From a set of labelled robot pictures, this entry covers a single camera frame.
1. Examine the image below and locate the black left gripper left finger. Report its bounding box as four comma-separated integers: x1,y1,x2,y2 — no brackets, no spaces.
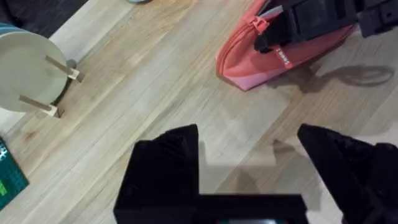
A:
113,123,200,210

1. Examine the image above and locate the white round plate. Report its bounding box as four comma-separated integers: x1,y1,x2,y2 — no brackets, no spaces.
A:
0,30,69,113

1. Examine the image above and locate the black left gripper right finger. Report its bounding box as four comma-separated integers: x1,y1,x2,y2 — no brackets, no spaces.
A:
297,123,398,224

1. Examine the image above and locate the small wooden peg rack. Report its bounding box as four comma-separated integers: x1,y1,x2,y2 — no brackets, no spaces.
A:
17,55,85,119

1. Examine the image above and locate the pink soft zip bag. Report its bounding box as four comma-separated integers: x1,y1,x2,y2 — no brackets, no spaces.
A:
215,0,357,92

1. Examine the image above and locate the teal round plate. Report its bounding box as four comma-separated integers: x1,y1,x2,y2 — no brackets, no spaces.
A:
0,22,29,37

